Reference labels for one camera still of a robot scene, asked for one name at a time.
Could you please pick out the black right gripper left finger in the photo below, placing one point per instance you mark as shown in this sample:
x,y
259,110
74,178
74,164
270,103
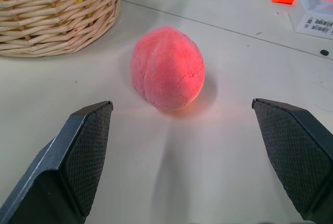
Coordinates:
x,y
70,156

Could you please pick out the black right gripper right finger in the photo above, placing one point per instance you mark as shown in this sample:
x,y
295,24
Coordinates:
x,y
294,153

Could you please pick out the wicker basket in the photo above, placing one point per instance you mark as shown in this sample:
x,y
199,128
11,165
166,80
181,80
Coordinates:
x,y
56,13

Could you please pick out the small black cap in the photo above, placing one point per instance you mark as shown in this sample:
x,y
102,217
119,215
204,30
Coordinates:
x,y
323,52

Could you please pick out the pink peach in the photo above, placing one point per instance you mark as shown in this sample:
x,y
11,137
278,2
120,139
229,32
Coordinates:
x,y
167,68

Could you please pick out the white box with barcode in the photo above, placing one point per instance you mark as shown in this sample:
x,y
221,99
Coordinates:
x,y
312,15

